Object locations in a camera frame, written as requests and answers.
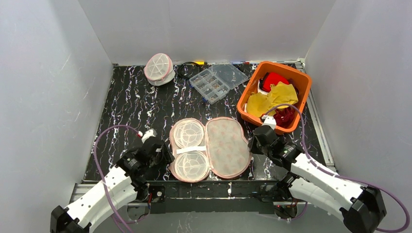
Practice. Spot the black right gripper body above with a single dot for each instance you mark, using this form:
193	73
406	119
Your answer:
257	141

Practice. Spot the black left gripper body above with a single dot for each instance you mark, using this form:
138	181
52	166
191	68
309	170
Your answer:
163	149

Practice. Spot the yellow bra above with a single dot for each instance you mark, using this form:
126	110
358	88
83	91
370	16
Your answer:
260	103

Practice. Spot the floral mesh laundry bag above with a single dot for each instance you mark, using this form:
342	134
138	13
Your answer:
218	147

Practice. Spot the white round mesh laundry bag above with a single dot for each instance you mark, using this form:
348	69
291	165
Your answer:
159	70

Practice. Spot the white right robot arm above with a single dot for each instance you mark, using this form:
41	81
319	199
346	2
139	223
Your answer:
360	207

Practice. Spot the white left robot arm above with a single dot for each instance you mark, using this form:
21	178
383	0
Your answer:
126	182

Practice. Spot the red bra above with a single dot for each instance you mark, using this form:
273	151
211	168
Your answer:
271	79

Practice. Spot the dark red lace garment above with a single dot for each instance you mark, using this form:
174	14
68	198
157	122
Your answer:
284	117

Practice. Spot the orange plastic bin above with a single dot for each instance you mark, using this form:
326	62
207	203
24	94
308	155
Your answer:
300	80

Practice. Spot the clear plastic screw organizer box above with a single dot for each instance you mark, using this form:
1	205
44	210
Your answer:
215	82

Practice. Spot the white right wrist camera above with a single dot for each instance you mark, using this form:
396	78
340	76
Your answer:
268	121

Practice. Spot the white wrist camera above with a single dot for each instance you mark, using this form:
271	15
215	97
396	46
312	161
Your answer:
144	136
268	121

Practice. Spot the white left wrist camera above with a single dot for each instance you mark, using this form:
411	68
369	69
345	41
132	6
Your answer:
144	136

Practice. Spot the aluminium table frame rail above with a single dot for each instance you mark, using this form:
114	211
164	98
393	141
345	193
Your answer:
327	155

